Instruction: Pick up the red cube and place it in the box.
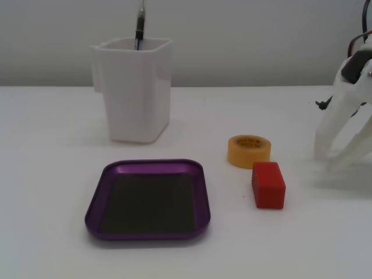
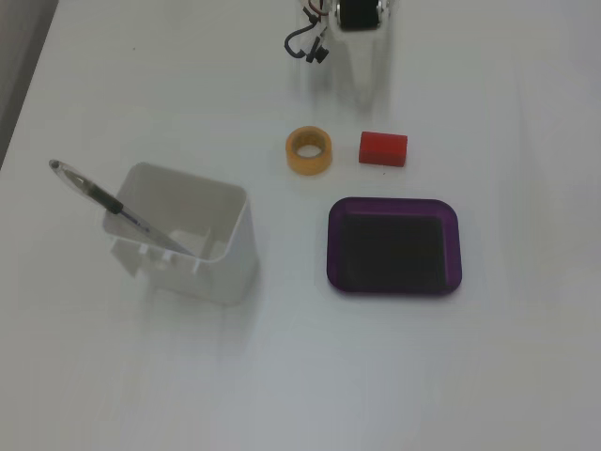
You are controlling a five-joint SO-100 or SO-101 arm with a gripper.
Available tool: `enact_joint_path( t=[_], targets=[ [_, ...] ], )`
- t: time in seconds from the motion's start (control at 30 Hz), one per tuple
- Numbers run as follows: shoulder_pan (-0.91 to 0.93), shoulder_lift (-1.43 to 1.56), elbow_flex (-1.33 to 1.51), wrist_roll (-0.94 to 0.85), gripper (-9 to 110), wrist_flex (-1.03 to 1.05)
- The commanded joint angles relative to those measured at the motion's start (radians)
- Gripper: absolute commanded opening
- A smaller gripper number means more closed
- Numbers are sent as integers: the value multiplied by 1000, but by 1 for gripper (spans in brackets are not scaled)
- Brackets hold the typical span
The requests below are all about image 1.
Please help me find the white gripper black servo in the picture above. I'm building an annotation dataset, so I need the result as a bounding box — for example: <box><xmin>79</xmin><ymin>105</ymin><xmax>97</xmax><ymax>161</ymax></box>
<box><xmin>314</xmin><ymin>40</ymin><xmax>372</xmax><ymax>173</ymax></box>

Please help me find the red cube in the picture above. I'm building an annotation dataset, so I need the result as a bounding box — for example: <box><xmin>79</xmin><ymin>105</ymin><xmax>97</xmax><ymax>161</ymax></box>
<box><xmin>249</xmin><ymin>161</ymin><xmax>287</xmax><ymax>210</ymax></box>

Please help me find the small black plug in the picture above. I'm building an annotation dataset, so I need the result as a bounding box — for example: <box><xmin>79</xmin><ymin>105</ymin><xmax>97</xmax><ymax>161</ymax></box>
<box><xmin>315</xmin><ymin>95</ymin><xmax>334</xmax><ymax>110</ymax></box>

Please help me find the yellow tape roll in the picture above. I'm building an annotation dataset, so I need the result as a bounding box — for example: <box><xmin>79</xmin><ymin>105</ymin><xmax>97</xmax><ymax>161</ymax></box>
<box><xmin>226</xmin><ymin>134</ymin><xmax>273</xmax><ymax>170</ymax></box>

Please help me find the purple metal tray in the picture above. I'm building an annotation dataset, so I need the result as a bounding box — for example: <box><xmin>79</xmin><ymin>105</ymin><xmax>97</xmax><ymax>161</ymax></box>
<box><xmin>84</xmin><ymin>158</ymin><xmax>212</xmax><ymax>241</ymax></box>

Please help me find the white plastic pen holder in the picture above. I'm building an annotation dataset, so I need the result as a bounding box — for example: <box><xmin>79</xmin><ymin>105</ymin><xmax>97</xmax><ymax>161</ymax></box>
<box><xmin>89</xmin><ymin>37</ymin><xmax>174</xmax><ymax>144</ymax></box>

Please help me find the black pen clear cap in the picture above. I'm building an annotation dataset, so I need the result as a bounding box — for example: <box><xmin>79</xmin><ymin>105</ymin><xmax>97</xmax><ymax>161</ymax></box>
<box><xmin>134</xmin><ymin>0</ymin><xmax>146</xmax><ymax>51</ymax></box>

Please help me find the red white black servo cable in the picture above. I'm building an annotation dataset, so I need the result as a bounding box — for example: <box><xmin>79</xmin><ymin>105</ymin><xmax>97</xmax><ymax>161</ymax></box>
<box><xmin>348</xmin><ymin>30</ymin><xmax>372</xmax><ymax>56</ymax></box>

